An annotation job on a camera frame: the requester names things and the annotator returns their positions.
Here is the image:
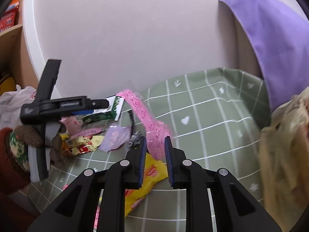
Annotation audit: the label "yellow snack wrapper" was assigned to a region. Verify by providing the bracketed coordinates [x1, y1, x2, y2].
[125, 153, 168, 217]

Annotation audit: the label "yellow red candy wrapper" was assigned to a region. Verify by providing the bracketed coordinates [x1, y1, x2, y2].
[61, 135, 104, 157]

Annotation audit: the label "green checkered tablecloth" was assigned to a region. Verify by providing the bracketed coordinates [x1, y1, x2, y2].
[27, 67, 272, 232]

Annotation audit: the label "lilac plastic wrapper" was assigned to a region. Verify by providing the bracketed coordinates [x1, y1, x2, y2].
[98, 123, 131, 152]

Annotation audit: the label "black snack wrapper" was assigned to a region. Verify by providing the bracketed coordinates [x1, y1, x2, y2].
[127, 110, 141, 150]

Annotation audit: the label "left hand brown glove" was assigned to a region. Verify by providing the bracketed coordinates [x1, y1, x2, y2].
[9, 123, 66, 171]

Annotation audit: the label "orange white packages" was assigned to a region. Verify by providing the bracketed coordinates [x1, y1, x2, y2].
[6, 0, 19, 12]

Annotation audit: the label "yellow lined trash bin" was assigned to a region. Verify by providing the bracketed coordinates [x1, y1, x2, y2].
[258, 90, 308, 231]

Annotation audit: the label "white plastic bag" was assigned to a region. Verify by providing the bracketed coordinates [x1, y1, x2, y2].
[0, 85, 36, 129]

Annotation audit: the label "purple pillow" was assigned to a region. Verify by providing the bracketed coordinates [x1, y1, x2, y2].
[219, 0, 308, 111]

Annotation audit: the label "pink caterpillar toy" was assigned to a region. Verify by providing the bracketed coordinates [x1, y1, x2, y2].
[93, 190, 102, 231]

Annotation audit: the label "pink panda plastic wrapper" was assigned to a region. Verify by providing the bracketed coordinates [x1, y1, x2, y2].
[117, 81, 175, 161]

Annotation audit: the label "pink small jar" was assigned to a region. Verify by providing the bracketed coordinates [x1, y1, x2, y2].
[61, 116, 81, 136]

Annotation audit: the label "red plastic basket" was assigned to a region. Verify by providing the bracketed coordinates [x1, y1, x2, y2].
[0, 7, 19, 32]

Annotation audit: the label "yellow box on shelf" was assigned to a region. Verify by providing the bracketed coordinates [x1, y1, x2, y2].
[0, 77, 17, 96]

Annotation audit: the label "green white milk carton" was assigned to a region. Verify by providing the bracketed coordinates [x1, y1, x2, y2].
[82, 96, 124, 125]

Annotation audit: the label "wooden shelf unit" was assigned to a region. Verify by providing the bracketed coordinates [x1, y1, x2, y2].
[1, 0, 39, 89]

